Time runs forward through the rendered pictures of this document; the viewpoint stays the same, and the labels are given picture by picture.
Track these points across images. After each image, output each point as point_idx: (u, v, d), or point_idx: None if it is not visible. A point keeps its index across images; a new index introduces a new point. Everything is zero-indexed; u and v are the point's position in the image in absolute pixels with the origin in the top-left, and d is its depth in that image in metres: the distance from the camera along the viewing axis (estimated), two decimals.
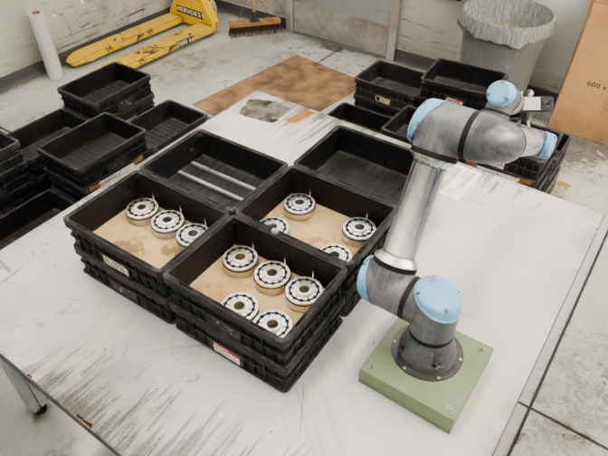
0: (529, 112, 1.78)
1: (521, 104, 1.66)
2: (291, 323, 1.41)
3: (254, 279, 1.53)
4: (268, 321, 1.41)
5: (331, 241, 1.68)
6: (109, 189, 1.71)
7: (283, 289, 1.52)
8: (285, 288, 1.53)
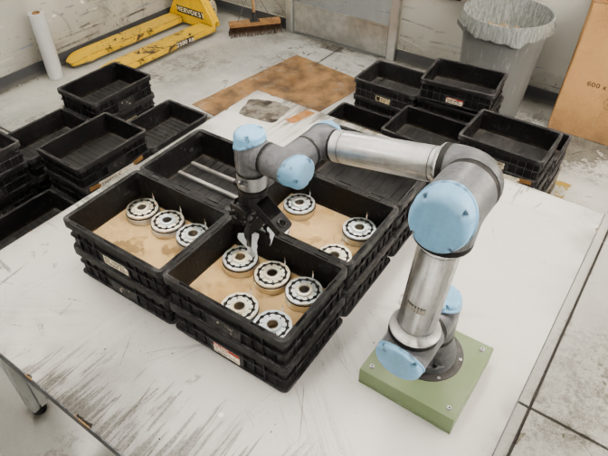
0: (260, 227, 1.38)
1: (258, 185, 1.29)
2: (291, 323, 1.41)
3: (254, 279, 1.53)
4: (268, 321, 1.41)
5: (331, 241, 1.68)
6: (109, 189, 1.71)
7: (283, 289, 1.52)
8: (285, 288, 1.53)
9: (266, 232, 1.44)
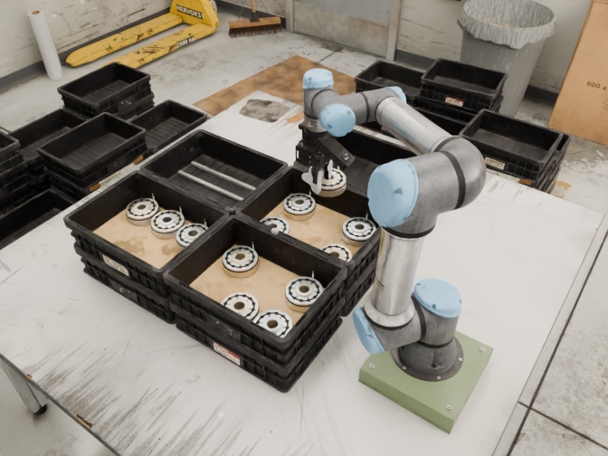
0: (324, 165, 1.54)
1: None
2: (291, 323, 1.41)
3: None
4: (268, 321, 1.41)
5: (331, 241, 1.68)
6: (109, 189, 1.71)
7: (340, 191, 1.61)
8: (342, 190, 1.61)
9: (325, 171, 1.60)
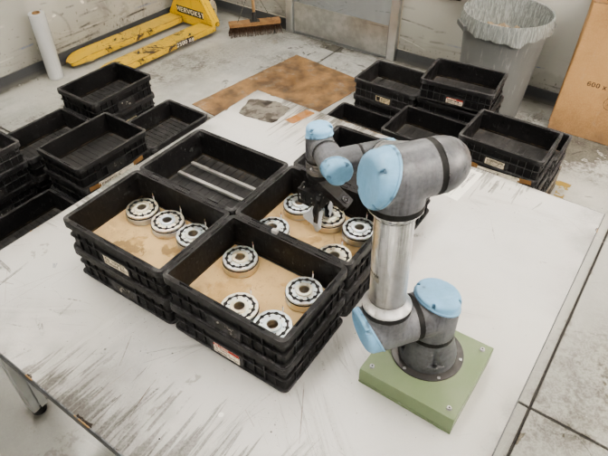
0: (324, 205, 1.64)
1: None
2: (291, 323, 1.41)
3: None
4: (268, 321, 1.41)
5: (331, 241, 1.68)
6: (109, 189, 1.71)
7: (340, 228, 1.71)
8: (341, 227, 1.71)
9: (326, 210, 1.70)
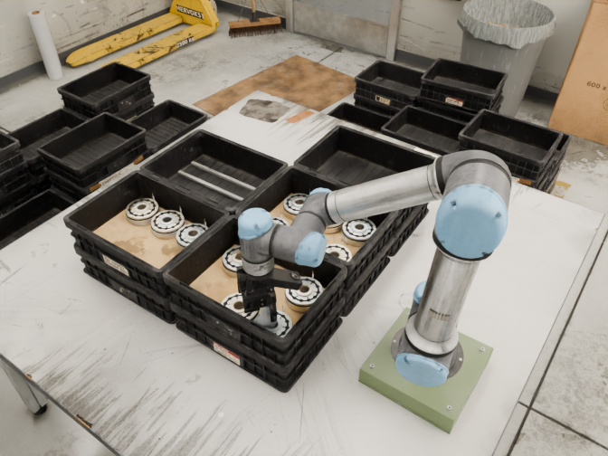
0: None
1: (273, 259, 1.28)
2: (291, 323, 1.41)
3: None
4: None
5: (331, 241, 1.68)
6: (109, 189, 1.71)
7: (340, 228, 1.71)
8: (341, 227, 1.71)
9: None
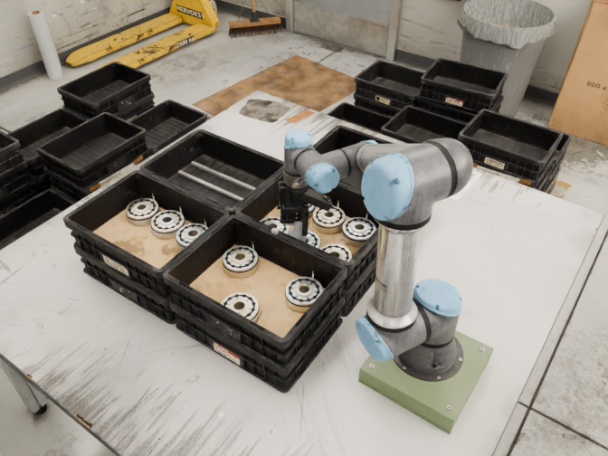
0: None
1: None
2: (319, 241, 1.64)
3: (314, 221, 1.71)
4: None
5: (331, 241, 1.68)
6: (109, 189, 1.71)
7: (340, 228, 1.71)
8: (341, 227, 1.71)
9: (299, 222, 1.66)
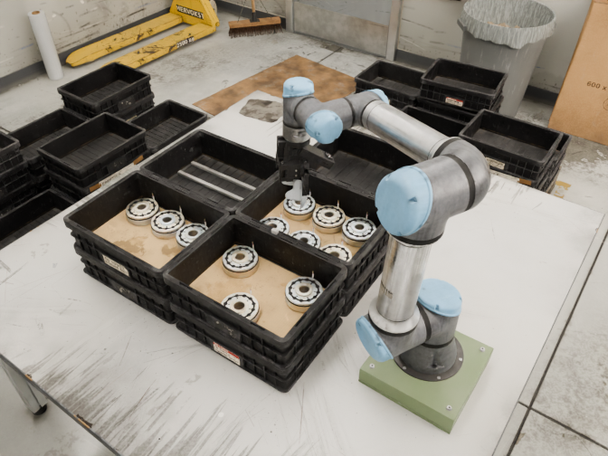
0: None
1: None
2: (319, 241, 1.64)
3: (314, 221, 1.71)
4: (299, 238, 1.64)
5: (331, 241, 1.68)
6: (109, 189, 1.71)
7: (340, 228, 1.71)
8: (341, 227, 1.71)
9: None
